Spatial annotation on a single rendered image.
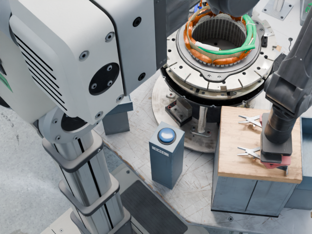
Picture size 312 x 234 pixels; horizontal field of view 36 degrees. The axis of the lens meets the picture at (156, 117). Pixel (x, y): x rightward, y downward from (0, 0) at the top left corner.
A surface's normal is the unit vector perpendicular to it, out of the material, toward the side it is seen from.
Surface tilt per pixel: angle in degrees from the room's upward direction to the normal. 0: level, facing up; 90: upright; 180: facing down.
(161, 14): 90
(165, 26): 90
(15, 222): 0
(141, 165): 0
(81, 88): 90
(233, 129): 0
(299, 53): 65
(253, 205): 90
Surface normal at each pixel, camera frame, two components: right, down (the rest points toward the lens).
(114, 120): 0.20, 0.84
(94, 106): 0.70, 0.61
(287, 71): -0.69, 0.30
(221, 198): -0.11, 0.86
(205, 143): -0.03, -0.51
